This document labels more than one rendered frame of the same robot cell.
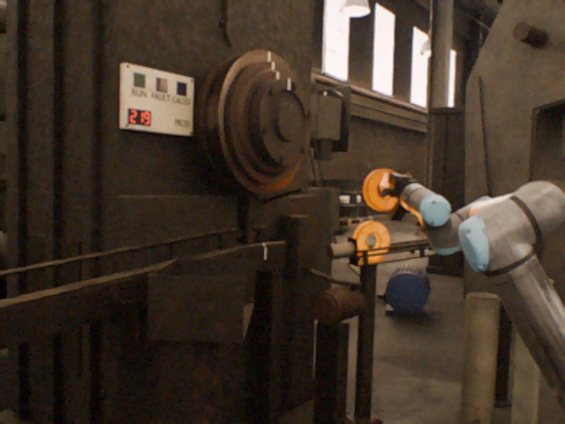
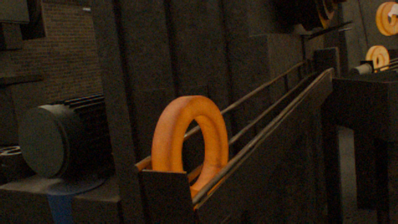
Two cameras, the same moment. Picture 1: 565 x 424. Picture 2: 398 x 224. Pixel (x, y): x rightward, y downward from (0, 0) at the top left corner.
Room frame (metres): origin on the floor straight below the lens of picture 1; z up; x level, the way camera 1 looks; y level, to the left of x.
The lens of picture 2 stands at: (0.37, 0.80, 0.82)
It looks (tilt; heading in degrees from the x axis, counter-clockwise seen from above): 9 degrees down; 352
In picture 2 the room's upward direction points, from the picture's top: 7 degrees counter-clockwise
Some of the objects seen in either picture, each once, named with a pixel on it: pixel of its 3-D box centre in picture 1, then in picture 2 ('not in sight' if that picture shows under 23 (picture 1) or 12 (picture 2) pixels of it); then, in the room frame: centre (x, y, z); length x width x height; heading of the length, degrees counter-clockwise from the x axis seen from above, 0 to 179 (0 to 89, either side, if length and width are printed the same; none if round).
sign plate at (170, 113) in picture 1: (159, 102); not in sight; (1.60, 0.37, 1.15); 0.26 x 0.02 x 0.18; 143
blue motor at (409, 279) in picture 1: (408, 289); not in sight; (3.86, -0.93, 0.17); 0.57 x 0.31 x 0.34; 163
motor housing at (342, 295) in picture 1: (336, 356); (366, 152); (1.99, -0.22, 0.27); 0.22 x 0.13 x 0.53; 143
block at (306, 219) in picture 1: (293, 246); (327, 73); (2.01, -0.05, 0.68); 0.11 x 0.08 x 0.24; 53
